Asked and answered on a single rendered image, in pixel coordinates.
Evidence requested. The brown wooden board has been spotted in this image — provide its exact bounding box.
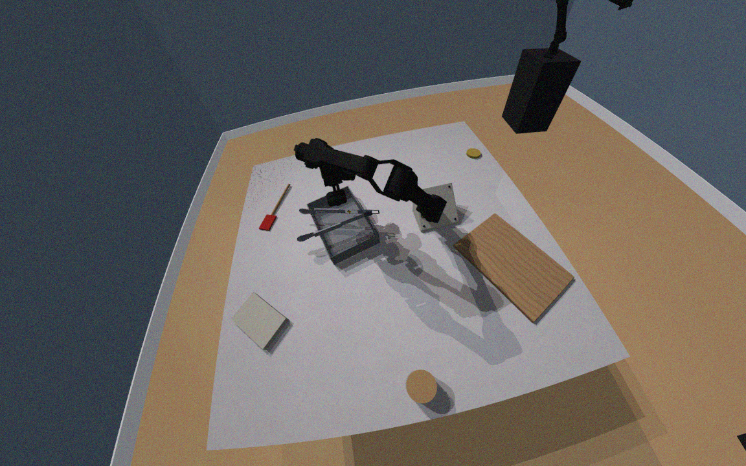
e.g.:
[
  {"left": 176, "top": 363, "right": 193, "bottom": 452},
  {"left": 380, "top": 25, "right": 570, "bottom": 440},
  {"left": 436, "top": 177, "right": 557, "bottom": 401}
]
[{"left": 453, "top": 213, "right": 574, "bottom": 323}]

